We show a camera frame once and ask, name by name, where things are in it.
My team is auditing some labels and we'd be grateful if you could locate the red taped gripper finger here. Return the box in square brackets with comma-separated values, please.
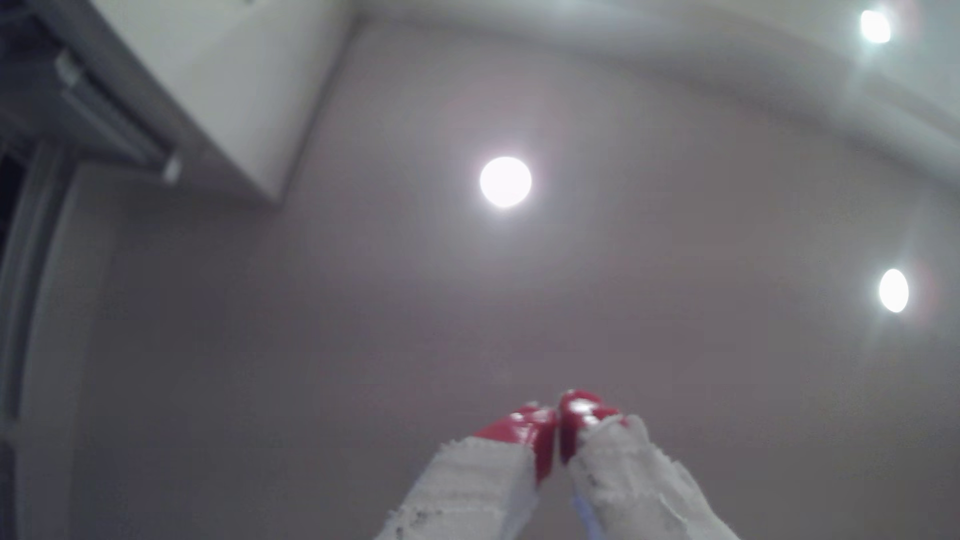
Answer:
[375, 405, 558, 540]
[558, 390, 744, 540]

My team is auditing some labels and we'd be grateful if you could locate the round ceiling light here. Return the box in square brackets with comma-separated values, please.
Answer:
[478, 155, 534, 210]
[877, 267, 911, 315]
[858, 9, 894, 45]

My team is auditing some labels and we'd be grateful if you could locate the white air conditioner unit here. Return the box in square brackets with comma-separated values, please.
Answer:
[0, 0, 357, 205]

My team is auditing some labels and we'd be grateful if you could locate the grey window frame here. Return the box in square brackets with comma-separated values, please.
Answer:
[0, 142, 76, 540]

